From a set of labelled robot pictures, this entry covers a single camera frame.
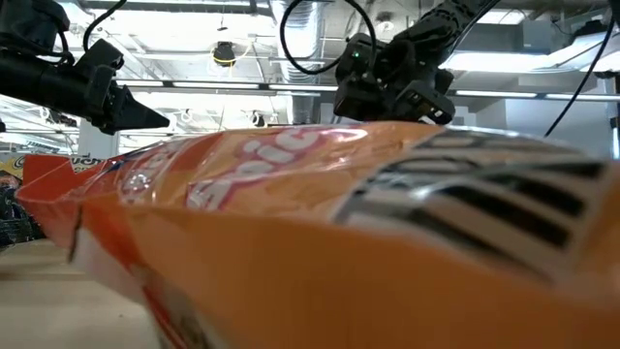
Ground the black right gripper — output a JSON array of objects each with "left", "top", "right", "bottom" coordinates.
[{"left": 332, "top": 31, "right": 409, "bottom": 123}]

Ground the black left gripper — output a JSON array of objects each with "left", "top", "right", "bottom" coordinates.
[{"left": 84, "top": 63, "right": 171, "bottom": 138}]

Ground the red Saucy Noodle pack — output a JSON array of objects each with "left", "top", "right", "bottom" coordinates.
[{"left": 15, "top": 120, "right": 620, "bottom": 349}]

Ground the white building pillar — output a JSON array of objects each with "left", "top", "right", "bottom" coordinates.
[{"left": 77, "top": 117, "right": 121, "bottom": 159}]

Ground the crossbar with light strips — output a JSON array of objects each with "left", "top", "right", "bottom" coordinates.
[{"left": 114, "top": 78, "right": 620, "bottom": 104}]

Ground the black ceiling device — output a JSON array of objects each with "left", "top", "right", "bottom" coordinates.
[{"left": 211, "top": 40, "right": 238, "bottom": 69}]

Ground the silver spiral ventilation duct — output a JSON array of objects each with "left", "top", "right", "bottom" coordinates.
[{"left": 268, "top": 0, "right": 325, "bottom": 125}]

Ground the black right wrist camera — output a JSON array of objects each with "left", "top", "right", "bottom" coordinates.
[{"left": 394, "top": 79, "right": 457, "bottom": 126}]

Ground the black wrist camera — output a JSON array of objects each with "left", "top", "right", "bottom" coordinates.
[
  {"left": 394, "top": 79, "right": 457, "bottom": 126},
  {"left": 75, "top": 38, "right": 126, "bottom": 74}
]

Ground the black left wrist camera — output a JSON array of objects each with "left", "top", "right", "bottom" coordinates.
[{"left": 75, "top": 38, "right": 126, "bottom": 74}]

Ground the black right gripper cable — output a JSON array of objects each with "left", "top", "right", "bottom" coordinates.
[{"left": 278, "top": 0, "right": 379, "bottom": 77}]

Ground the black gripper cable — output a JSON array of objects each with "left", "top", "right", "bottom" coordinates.
[
  {"left": 81, "top": 0, "right": 129, "bottom": 53},
  {"left": 278, "top": 0, "right": 379, "bottom": 77}
]

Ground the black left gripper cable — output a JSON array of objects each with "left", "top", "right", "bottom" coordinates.
[{"left": 81, "top": 0, "right": 129, "bottom": 53}]

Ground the black hanging right arm cable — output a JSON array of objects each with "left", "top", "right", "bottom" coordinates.
[{"left": 543, "top": 14, "right": 618, "bottom": 139}]

